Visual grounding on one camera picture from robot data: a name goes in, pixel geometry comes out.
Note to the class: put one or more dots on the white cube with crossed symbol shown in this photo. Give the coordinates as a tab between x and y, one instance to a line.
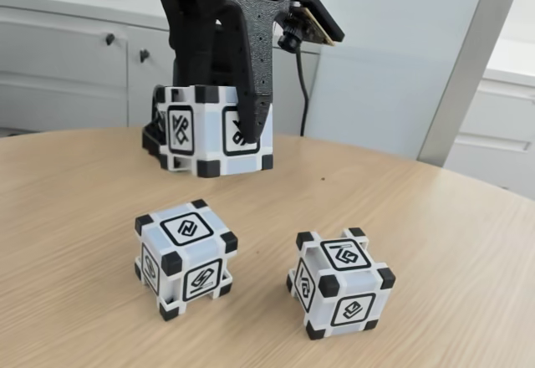
209	134

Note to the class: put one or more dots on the white cube with layers symbol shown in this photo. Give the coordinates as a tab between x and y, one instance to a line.
342	284

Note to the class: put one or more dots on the black cabinet key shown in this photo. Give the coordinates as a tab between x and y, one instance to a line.
110	39
144	55

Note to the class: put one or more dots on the black round clamp knob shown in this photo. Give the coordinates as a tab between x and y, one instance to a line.
156	108

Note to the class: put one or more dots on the white low cabinet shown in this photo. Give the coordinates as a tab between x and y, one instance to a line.
62	71

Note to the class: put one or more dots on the white cube with lightning symbol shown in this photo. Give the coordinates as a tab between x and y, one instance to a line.
188	255

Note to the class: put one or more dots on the white drawer cabinet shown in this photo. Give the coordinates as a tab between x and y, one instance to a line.
497	121

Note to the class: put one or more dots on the camera board on black mount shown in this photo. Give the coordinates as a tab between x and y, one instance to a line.
317	16

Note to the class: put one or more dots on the grey metal post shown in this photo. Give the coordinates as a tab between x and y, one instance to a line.
472	62

